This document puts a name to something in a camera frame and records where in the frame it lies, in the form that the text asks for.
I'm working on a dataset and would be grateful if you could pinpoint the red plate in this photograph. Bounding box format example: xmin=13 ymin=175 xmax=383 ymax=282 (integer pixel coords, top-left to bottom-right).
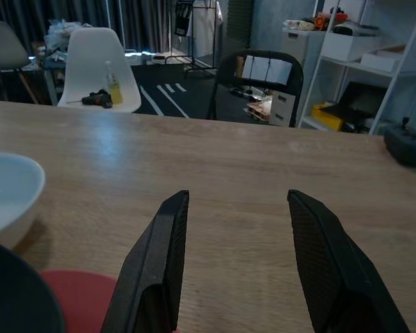
xmin=40 ymin=269 xmax=119 ymax=333

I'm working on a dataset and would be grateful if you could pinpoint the grey shell chair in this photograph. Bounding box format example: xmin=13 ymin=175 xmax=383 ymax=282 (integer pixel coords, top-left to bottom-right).
xmin=0 ymin=20 xmax=40 ymax=105

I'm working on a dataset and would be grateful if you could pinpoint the white hanging garment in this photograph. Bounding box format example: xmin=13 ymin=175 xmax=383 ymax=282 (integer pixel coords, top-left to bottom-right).
xmin=190 ymin=5 xmax=218 ymax=60

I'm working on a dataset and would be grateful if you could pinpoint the black bowl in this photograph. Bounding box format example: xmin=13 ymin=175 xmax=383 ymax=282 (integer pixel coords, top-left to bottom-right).
xmin=0 ymin=237 xmax=67 ymax=333

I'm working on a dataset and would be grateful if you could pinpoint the small wooden pallet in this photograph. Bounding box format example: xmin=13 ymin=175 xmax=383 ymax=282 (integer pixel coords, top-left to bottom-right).
xmin=245 ymin=98 xmax=275 ymax=123

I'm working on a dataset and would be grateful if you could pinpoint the black cordless drill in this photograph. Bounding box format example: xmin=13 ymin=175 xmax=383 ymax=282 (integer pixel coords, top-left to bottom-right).
xmin=66 ymin=89 xmax=114 ymax=110

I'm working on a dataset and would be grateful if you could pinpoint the black laptop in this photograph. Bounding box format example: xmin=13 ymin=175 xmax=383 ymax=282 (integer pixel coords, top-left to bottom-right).
xmin=320 ymin=81 xmax=390 ymax=123

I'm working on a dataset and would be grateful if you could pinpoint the dark acoustic foam panel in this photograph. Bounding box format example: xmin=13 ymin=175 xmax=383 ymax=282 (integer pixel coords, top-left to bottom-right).
xmin=227 ymin=0 xmax=254 ymax=60

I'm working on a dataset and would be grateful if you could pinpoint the white bowl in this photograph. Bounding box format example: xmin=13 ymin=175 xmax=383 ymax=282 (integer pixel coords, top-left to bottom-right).
xmin=0 ymin=152 xmax=46 ymax=249

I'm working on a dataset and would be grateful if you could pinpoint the black road mat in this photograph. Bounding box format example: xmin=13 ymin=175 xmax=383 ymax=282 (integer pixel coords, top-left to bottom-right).
xmin=130 ymin=64 xmax=275 ymax=122

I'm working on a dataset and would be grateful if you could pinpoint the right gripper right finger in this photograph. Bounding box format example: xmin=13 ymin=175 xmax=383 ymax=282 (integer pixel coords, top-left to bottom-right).
xmin=286 ymin=189 xmax=412 ymax=333

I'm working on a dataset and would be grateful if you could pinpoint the white shelf rack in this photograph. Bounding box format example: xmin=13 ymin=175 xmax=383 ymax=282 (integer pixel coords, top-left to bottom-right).
xmin=297 ymin=0 xmax=416 ymax=135

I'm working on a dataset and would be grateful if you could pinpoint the plastic bag pile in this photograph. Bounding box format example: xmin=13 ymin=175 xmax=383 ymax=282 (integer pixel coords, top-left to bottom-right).
xmin=43 ymin=19 xmax=93 ymax=53

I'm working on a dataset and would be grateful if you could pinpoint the large white box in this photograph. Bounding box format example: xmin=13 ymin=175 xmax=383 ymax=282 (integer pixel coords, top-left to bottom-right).
xmin=321 ymin=30 xmax=384 ymax=63

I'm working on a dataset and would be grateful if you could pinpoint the white floor device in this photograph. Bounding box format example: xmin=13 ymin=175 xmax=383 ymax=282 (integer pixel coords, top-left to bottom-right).
xmin=150 ymin=51 xmax=177 ymax=66

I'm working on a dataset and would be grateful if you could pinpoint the yellow box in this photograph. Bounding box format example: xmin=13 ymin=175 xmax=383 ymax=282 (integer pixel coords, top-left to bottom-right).
xmin=311 ymin=103 xmax=345 ymax=132

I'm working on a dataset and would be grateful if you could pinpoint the white drawer unit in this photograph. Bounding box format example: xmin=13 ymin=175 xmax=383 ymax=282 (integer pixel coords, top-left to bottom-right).
xmin=269 ymin=90 xmax=297 ymax=127

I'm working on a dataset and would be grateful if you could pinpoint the yellow drink bottle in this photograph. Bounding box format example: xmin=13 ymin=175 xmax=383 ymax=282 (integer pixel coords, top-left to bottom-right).
xmin=103 ymin=60 xmax=124 ymax=105

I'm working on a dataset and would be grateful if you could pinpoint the grey cabinet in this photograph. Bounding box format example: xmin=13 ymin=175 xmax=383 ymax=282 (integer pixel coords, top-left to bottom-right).
xmin=282 ymin=27 xmax=327 ymax=107

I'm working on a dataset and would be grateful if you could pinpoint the black remote controller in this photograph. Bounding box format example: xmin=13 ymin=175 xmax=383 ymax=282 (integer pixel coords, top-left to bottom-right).
xmin=383 ymin=117 xmax=416 ymax=168

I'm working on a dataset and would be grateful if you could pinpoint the orange and black tool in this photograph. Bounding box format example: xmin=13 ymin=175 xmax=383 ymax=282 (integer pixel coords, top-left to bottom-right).
xmin=313 ymin=12 xmax=348 ymax=26

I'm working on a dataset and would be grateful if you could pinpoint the black and white case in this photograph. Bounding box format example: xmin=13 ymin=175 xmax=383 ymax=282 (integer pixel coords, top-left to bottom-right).
xmin=333 ymin=20 xmax=381 ymax=37

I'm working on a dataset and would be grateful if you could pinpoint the black hanging garment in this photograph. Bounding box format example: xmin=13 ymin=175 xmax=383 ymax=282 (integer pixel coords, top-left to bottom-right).
xmin=174 ymin=1 xmax=194 ymax=37

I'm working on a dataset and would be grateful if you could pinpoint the crumpled light cloth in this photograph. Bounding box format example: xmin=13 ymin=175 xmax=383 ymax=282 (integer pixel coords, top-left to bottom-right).
xmin=283 ymin=19 xmax=316 ymax=33

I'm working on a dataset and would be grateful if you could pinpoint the black clothes rack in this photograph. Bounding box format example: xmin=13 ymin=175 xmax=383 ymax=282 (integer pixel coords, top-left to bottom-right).
xmin=169 ymin=0 xmax=220 ymax=80

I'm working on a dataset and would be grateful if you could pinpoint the black folding chair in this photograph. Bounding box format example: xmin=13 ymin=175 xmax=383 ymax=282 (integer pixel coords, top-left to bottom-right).
xmin=207 ymin=50 xmax=304 ymax=128

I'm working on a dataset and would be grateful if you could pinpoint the flat white box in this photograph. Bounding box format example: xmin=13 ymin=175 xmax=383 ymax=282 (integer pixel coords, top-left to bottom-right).
xmin=360 ymin=44 xmax=407 ymax=73

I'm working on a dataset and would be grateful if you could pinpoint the dark grey curtain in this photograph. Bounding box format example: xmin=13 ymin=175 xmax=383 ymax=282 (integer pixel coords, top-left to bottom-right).
xmin=0 ymin=0 xmax=176 ymax=53

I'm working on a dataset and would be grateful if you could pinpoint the white shell chair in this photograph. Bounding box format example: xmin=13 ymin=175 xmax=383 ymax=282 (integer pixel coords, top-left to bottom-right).
xmin=57 ymin=27 xmax=142 ymax=114

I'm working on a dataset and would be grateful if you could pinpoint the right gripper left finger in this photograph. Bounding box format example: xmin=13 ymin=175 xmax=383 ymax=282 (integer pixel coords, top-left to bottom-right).
xmin=100 ymin=189 xmax=191 ymax=333

